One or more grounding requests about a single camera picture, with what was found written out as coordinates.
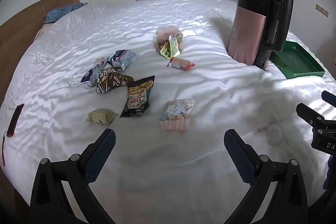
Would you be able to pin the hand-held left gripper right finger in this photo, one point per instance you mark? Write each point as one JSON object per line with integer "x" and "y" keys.
{"x": 237, "y": 153}

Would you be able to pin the brown wheat print snack packet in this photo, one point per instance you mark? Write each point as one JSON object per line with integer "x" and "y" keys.
{"x": 111, "y": 80}

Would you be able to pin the pink cartoon snack packet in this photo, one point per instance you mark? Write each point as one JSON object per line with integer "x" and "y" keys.
{"x": 176, "y": 115}

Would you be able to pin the small olive snack packet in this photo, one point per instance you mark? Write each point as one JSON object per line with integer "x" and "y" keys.
{"x": 101, "y": 117}

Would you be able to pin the small red snack packet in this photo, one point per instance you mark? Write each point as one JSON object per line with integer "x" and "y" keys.
{"x": 181, "y": 64}

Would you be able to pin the wooden headboard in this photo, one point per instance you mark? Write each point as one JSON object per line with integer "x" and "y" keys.
{"x": 26, "y": 27}

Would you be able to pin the red phone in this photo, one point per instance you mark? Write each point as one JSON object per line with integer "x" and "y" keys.
{"x": 15, "y": 120}

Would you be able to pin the blue and white snack packet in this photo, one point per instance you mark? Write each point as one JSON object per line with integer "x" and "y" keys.
{"x": 124, "y": 58}

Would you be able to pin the person's right hand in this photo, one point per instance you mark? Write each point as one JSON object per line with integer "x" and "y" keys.
{"x": 331, "y": 171}

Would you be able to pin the green tray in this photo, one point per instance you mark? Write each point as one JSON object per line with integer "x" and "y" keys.
{"x": 299, "y": 62}

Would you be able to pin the pink and black electric kettle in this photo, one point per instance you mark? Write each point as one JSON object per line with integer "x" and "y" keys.
{"x": 249, "y": 29}

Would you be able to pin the white snack packet blue print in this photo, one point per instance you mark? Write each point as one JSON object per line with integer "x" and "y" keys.
{"x": 90, "y": 75}

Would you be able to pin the black snack packet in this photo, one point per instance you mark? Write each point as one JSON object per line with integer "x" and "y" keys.
{"x": 137, "y": 98}

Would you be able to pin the blue towel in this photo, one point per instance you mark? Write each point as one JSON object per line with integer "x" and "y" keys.
{"x": 61, "y": 12}

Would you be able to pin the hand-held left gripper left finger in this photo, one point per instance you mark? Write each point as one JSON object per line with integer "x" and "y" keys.
{"x": 101, "y": 153}

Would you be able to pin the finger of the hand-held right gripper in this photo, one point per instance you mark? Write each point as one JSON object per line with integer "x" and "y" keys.
{"x": 307, "y": 111}
{"x": 329, "y": 97}

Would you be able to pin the wall switch panel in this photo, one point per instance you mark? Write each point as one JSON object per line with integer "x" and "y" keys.
{"x": 322, "y": 10}

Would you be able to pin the clear snack bag yellow label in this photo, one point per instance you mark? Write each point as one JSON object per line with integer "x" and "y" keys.
{"x": 168, "y": 40}

